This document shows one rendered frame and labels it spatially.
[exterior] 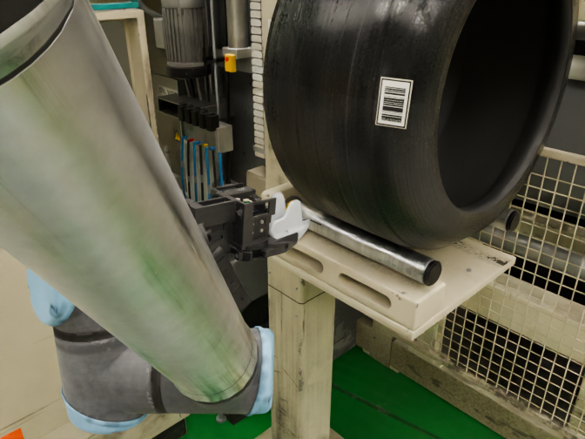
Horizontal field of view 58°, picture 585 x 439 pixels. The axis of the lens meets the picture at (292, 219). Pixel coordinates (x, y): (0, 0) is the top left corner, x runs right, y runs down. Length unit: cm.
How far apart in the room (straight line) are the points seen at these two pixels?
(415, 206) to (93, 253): 60
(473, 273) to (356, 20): 59
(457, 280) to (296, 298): 40
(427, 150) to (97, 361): 49
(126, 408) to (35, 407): 87
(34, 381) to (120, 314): 113
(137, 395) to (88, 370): 6
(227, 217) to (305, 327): 72
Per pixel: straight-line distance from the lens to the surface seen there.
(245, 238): 66
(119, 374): 59
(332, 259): 98
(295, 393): 148
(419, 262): 89
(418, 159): 74
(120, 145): 21
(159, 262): 27
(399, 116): 69
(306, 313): 131
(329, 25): 75
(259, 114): 120
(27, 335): 135
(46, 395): 146
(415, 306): 89
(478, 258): 117
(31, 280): 60
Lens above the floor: 136
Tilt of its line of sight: 26 degrees down
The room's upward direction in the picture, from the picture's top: straight up
